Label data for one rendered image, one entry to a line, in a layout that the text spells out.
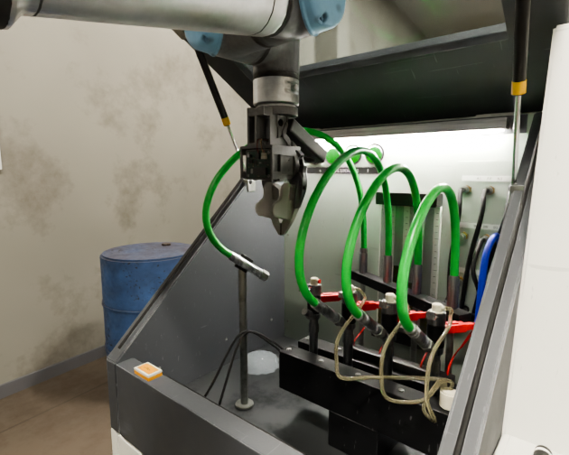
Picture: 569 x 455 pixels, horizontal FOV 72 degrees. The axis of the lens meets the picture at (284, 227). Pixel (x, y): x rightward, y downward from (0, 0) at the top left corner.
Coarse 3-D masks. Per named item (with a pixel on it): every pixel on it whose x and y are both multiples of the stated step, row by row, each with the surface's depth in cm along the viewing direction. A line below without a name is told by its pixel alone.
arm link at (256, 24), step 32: (0, 0) 25; (32, 0) 27; (64, 0) 28; (96, 0) 29; (128, 0) 31; (160, 0) 32; (192, 0) 34; (224, 0) 36; (256, 0) 39; (288, 0) 42; (320, 0) 43; (224, 32) 41; (256, 32) 43; (288, 32) 46; (320, 32) 47
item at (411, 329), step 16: (432, 192) 56; (448, 192) 61; (416, 224) 52; (416, 240) 52; (400, 272) 51; (400, 288) 51; (448, 288) 69; (400, 304) 51; (448, 304) 69; (400, 320) 52; (416, 336) 55
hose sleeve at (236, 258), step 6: (234, 252) 79; (228, 258) 79; (234, 258) 78; (240, 258) 79; (240, 264) 79; (246, 264) 79; (252, 264) 80; (252, 270) 80; (258, 270) 81; (258, 276) 81
